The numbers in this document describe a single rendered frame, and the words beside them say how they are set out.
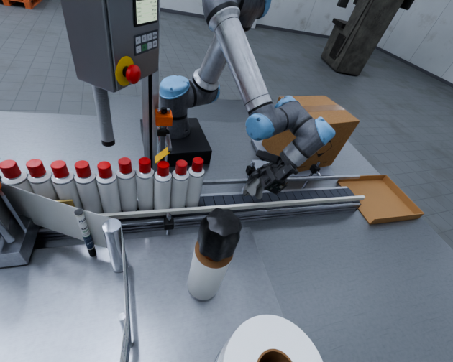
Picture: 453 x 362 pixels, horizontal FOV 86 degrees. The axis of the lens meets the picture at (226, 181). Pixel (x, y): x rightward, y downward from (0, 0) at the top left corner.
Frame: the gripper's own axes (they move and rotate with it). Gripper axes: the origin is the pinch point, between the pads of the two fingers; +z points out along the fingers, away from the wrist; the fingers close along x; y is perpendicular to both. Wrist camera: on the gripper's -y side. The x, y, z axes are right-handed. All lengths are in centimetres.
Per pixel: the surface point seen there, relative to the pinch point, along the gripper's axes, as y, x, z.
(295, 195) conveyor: -1.1, 23.5, -7.4
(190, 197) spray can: 2.0, -18.1, 9.7
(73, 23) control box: -3, -63, -17
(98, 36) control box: 0, -59, -18
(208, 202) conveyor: -0.6, -8.7, 11.3
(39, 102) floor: -222, -71, 150
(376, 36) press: -419, 380, -210
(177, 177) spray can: 2.6, -27.7, 3.2
